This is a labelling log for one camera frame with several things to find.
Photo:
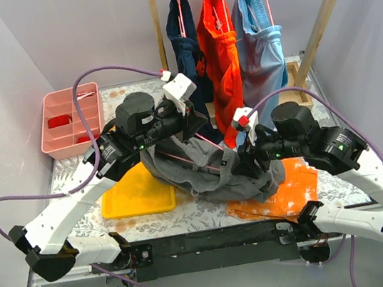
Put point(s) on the yellow plastic tray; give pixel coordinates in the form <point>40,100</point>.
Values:
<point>136,191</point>

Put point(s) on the pink hanger with red shorts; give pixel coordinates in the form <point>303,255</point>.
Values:
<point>226,37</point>

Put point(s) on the navy blue shorts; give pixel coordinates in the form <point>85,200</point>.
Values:
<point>190,58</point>

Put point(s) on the red orange shorts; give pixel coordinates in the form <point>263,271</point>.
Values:
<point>223,70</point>

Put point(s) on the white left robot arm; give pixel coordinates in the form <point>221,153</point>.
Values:
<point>49,249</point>

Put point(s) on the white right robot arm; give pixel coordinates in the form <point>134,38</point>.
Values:
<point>336,150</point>

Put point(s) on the red cloth front compartment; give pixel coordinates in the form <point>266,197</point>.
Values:
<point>83,139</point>

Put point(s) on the pink hanger with navy shorts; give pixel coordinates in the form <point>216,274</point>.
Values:
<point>181,20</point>

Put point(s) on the grey shorts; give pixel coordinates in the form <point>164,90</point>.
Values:
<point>222,187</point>

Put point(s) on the red folded cloth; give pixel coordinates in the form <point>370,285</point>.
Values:
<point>59,121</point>

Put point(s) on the light blue shorts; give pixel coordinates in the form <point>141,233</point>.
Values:
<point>262,62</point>

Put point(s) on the white red cloth back compartment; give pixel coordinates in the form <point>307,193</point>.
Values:
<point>86,95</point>

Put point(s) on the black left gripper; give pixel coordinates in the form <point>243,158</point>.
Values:
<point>190,121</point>

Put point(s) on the pink divided organizer box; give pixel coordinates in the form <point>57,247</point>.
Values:
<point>63,133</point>

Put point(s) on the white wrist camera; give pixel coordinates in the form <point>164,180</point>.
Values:
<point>245,119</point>
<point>178,89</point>

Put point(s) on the pink wire hanger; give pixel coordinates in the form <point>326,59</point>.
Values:
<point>198,154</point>

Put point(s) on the orange white folded shorts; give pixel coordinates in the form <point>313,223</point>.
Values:
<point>299,187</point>

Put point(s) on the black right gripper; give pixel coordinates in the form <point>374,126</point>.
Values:
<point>248,153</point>

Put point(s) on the floral table mat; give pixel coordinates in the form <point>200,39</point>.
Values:
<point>191,213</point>

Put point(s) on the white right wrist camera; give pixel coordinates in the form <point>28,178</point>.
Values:
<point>245,119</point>

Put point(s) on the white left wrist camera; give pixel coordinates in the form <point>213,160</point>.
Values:
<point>178,89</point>

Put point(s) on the wooden clothes rack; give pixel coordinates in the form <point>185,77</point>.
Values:
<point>322,19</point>

